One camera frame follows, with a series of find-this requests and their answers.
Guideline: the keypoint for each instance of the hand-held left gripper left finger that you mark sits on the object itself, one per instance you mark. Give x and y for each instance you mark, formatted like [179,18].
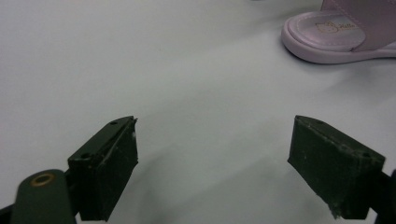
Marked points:
[104,168]

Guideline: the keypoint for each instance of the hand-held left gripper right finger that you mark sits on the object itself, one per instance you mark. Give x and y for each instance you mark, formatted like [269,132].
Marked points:
[334,168]

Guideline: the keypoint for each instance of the pink child sandal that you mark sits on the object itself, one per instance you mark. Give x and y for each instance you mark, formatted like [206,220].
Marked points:
[330,34]

